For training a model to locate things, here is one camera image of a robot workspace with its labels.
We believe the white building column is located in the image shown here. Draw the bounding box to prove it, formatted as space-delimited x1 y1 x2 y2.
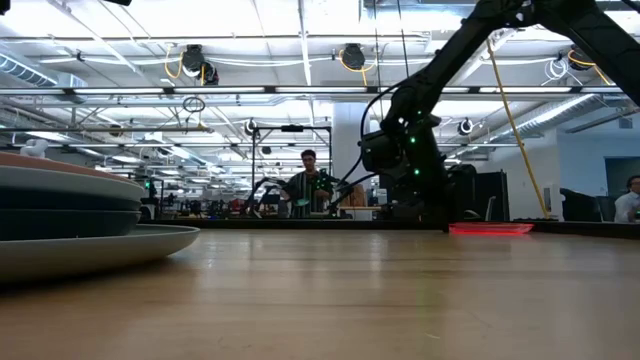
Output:
332 102 372 191

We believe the person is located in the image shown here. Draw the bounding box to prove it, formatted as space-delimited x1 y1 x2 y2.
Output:
613 174 640 224
279 148 335 220

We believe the black office chair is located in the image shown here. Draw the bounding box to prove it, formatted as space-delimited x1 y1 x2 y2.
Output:
559 187 604 222

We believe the black coiled ceiling cable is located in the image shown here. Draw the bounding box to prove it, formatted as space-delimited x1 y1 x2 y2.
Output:
182 95 207 114

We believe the silver ventilation duct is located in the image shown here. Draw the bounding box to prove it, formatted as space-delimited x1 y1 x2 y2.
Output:
489 94 597 145

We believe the large grey plastic plate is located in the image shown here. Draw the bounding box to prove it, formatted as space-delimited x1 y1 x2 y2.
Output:
0 223 202 284

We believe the light grey-blue plastic plate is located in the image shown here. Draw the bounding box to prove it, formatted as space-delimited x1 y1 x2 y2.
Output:
0 163 146 201

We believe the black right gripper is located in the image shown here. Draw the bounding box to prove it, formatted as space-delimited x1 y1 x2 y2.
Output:
394 172 452 234

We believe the black hanging cable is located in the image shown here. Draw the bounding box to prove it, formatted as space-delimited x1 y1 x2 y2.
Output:
372 0 387 124
397 0 411 79

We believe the red translucent plastic plate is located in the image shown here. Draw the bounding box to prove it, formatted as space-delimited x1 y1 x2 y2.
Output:
448 221 535 237

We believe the dark teal plastic plate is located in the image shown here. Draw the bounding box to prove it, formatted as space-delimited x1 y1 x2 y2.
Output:
0 187 144 212
0 208 143 242

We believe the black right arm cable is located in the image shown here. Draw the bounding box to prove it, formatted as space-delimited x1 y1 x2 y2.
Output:
357 84 404 151

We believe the black background rig frame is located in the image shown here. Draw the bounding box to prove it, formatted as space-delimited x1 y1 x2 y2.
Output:
251 124 333 201

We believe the thick yellow hanging cable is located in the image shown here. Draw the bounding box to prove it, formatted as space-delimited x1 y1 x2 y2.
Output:
485 39 550 219

